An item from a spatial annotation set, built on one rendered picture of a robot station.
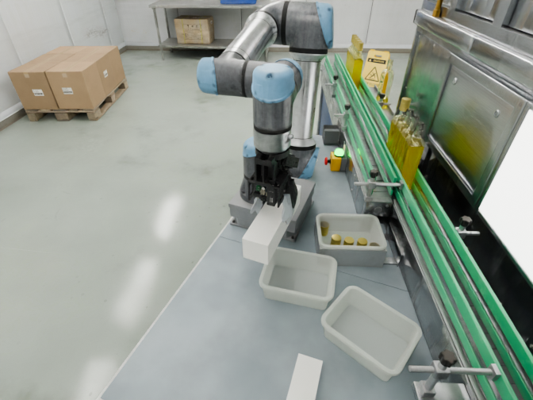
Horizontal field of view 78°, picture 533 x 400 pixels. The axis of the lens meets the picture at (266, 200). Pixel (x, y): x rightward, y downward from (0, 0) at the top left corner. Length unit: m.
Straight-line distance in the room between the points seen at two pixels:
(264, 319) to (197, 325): 0.20
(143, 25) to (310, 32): 6.61
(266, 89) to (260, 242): 0.32
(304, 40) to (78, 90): 3.58
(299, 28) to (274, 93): 0.47
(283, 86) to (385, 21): 6.71
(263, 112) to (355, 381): 0.69
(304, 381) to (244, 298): 0.32
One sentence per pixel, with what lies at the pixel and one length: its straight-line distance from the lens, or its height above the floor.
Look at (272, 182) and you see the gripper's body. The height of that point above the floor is 1.23.
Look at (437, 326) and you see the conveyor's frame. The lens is 1.00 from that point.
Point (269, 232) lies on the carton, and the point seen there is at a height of 1.11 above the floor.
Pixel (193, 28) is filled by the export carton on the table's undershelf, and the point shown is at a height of 0.50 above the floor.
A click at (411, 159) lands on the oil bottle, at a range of 1.28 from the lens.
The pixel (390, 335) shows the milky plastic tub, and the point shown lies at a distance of 1.05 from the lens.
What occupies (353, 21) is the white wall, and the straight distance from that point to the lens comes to 7.14.
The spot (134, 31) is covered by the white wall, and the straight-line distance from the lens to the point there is 7.62.
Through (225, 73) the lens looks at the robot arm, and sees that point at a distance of 0.72.
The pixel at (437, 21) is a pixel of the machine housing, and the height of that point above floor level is 1.38.
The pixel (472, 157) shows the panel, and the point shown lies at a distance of 1.21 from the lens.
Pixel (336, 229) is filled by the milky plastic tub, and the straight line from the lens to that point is 1.26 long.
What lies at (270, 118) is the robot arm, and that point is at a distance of 0.61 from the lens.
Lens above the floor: 1.61
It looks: 38 degrees down
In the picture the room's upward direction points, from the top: straight up
